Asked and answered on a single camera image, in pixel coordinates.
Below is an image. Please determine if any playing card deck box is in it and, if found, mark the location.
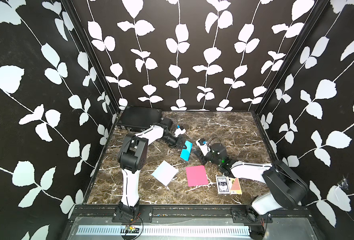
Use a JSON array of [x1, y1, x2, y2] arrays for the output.
[[216, 176, 231, 195]]

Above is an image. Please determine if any black case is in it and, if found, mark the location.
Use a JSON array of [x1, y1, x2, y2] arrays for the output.
[[116, 106, 162, 132]]

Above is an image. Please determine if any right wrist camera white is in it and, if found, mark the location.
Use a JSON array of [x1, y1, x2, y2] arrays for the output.
[[196, 138, 211, 157]]

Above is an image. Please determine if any red playing card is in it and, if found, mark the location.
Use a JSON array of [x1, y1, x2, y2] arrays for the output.
[[228, 177, 243, 195]]

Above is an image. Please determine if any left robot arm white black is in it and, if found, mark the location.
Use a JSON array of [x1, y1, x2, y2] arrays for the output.
[[117, 118, 187, 218]]

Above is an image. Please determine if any black front rail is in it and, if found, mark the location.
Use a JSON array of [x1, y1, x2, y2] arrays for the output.
[[69, 205, 312, 225]]

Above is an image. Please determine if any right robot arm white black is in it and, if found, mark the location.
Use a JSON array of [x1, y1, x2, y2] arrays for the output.
[[193, 139, 309, 218]]

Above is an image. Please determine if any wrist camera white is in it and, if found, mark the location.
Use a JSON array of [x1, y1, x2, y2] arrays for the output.
[[174, 125, 186, 137], [196, 138, 211, 157]]

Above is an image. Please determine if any small circuit board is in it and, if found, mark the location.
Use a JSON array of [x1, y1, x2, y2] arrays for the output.
[[121, 226, 141, 235]]

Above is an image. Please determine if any white slotted cable duct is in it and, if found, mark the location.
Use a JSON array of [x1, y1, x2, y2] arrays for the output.
[[75, 225, 251, 238]]

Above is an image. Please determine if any blue square paper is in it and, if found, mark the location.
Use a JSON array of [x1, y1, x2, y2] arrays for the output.
[[180, 141, 193, 162]]

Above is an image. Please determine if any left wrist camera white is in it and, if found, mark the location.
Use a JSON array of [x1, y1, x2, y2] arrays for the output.
[[174, 125, 186, 137]]

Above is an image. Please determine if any white square paper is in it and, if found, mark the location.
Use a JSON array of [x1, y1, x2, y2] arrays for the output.
[[151, 161, 179, 187]]

